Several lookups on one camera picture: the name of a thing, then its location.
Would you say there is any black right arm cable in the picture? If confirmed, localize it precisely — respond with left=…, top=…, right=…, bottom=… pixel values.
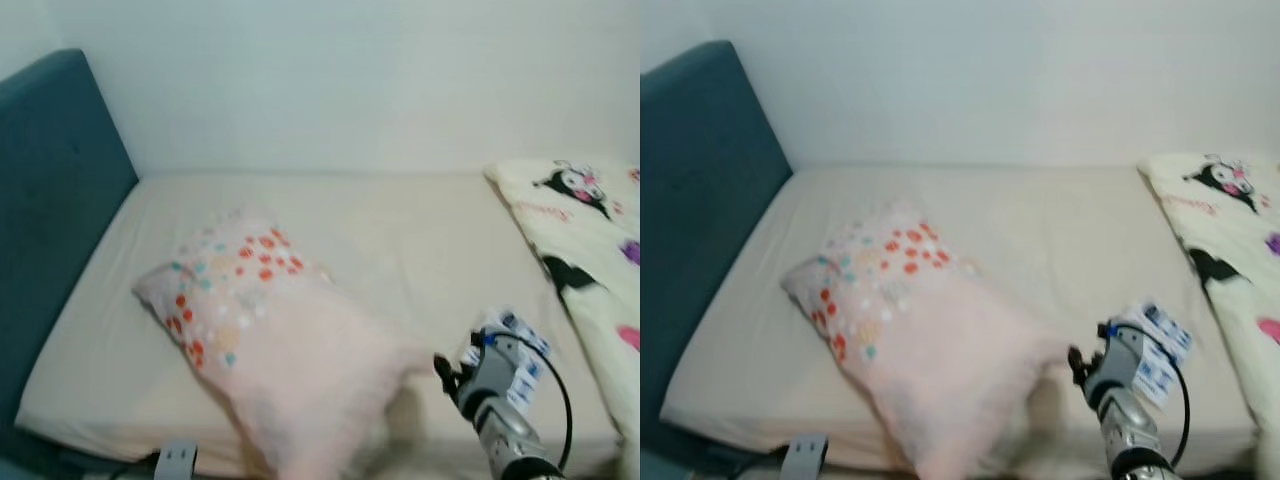
left=484, top=330, right=574, bottom=473
left=1108, top=320, right=1193, bottom=471

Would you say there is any white book blue lettering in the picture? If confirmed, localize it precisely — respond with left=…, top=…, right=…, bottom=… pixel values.
left=465, top=307, right=554, bottom=417
left=1105, top=299, right=1195, bottom=407

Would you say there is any pink patterned pillow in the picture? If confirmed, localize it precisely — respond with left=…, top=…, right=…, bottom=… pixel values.
left=782, top=200, right=1073, bottom=480
left=132, top=205, right=433, bottom=480

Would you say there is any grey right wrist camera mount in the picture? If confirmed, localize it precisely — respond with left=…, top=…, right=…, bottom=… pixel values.
left=1098, top=324, right=1153, bottom=397
left=468, top=334, right=523, bottom=403

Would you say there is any cream cartoon print quilt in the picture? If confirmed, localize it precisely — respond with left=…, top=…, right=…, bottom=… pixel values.
left=485, top=158, right=641, bottom=443
left=1138, top=152, right=1280, bottom=433

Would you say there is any teal upholstered headboard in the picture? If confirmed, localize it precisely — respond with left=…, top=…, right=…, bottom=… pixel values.
left=640, top=40, right=795, bottom=473
left=0, top=48, right=140, bottom=473

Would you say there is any beige sheeted bed mattress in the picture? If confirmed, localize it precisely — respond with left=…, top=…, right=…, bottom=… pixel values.
left=660, top=165, right=1263, bottom=473
left=15, top=172, right=627, bottom=477

